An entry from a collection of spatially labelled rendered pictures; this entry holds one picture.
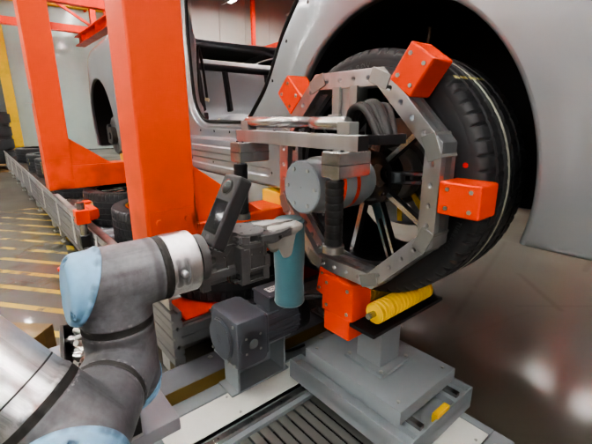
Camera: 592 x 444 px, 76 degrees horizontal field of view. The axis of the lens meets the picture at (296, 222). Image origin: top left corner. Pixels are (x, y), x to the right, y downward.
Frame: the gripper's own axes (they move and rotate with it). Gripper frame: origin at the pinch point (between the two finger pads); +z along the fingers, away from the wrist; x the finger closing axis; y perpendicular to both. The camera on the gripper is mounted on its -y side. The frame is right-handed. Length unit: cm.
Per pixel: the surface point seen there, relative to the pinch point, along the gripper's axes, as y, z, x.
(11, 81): -111, 68, -1302
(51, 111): -22, 1, -253
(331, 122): -17.3, 11.6, -3.2
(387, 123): -16.9, 20.8, 3.1
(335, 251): 7.3, 8.7, 1.6
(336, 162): -10.1, 8.5, 1.4
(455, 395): 65, 59, 6
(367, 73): -27.8, 30.5, -10.5
